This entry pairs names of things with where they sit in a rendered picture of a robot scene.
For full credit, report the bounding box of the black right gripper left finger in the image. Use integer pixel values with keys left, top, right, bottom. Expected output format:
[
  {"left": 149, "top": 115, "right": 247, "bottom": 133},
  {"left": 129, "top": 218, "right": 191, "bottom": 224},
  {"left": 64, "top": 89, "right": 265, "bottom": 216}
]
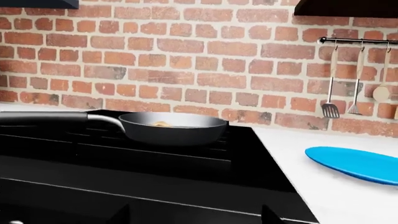
[{"left": 104, "top": 202, "right": 131, "bottom": 224}]

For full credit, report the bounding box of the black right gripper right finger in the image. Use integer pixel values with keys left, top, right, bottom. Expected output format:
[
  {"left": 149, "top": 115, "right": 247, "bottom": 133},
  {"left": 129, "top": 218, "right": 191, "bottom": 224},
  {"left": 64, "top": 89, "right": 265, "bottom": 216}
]
[{"left": 260, "top": 203, "right": 285, "bottom": 224}]

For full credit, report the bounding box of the black stove cooktop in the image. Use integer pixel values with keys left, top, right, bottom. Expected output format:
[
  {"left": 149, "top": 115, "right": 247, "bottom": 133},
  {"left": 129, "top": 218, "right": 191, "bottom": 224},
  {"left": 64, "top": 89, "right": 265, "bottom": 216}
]
[{"left": 0, "top": 108, "right": 321, "bottom": 224}]

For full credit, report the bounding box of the dark grey frying pan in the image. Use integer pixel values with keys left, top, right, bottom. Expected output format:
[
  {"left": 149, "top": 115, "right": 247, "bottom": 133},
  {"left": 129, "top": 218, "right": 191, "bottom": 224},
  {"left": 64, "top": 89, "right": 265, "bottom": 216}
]
[{"left": 0, "top": 111, "right": 230, "bottom": 147}]

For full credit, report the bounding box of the blue plate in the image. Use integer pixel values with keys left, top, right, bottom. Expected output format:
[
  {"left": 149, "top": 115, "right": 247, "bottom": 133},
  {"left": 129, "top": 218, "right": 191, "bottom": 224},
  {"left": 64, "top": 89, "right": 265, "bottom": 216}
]
[{"left": 304, "top": 146, "right": 398, "bottom": 187}]

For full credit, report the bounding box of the wooden spoon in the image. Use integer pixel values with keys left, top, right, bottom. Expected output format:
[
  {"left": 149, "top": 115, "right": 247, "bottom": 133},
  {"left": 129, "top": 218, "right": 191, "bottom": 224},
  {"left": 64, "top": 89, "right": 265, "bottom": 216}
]
[{"left": 372, "top": 47, "right": 392, "bottom": 103}]

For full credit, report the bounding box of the dark range hood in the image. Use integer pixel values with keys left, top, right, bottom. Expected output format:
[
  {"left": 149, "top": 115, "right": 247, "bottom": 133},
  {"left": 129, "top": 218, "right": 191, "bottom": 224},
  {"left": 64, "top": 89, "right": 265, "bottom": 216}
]
[{"left": 0, "top": 0, "right": 80, "bottom": 11}]

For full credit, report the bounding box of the slotted spatula wooden handle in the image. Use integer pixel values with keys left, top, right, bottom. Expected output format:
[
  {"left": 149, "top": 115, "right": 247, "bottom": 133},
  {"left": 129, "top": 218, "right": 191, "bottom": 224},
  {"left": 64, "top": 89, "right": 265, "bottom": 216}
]
[{"left": 320, "top": 45, "right": 341, "bottom": 119}]

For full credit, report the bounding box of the metal scraper wooden handle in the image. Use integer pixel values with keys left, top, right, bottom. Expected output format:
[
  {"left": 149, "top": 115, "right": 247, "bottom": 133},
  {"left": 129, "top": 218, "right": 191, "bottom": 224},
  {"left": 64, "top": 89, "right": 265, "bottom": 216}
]
[{"left": 346, "top": 46, "right": 365, "bottom": 116}]

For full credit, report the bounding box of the black wall utensil rail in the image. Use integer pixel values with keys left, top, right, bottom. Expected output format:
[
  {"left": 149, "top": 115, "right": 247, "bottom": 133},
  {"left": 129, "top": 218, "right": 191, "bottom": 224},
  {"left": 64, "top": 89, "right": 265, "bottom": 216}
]
[{"left": 319, "top": 37, "right": 398, "bottom": 45}]

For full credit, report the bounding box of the dark wall cabinet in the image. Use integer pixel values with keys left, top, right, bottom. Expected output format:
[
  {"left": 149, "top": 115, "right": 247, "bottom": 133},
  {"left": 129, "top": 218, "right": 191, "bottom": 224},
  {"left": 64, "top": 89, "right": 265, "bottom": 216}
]
[{"left": 293, "top": 0, "right": 398, "bottom": 19}]

